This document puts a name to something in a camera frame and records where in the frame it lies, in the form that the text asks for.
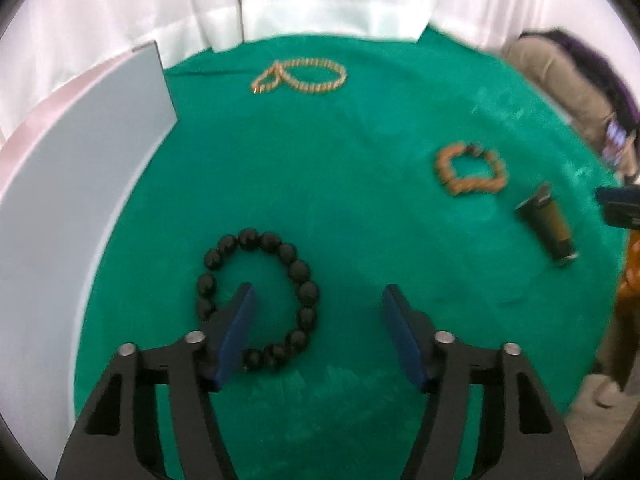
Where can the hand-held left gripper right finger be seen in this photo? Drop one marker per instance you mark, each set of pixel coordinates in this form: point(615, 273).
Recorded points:
point(400, 330)

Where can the green tablecloth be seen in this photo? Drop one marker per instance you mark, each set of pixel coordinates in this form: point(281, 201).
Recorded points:
point(350, 160)

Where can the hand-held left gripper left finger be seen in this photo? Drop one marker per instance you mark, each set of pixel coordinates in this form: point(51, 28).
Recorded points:
point(240, 330)

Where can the dark olive tube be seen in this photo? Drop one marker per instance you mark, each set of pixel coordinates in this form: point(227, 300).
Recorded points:
point(547, 227)

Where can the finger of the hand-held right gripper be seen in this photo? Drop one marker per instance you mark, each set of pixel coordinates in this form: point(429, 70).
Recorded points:
point(620, 205)

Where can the person's right forearm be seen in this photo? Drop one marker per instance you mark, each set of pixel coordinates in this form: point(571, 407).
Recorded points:
point(632, 275)

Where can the long white box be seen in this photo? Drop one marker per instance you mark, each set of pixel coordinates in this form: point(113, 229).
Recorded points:
point(75, 160)

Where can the person's leg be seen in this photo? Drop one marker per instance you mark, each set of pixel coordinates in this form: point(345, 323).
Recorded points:
point(616, 355)

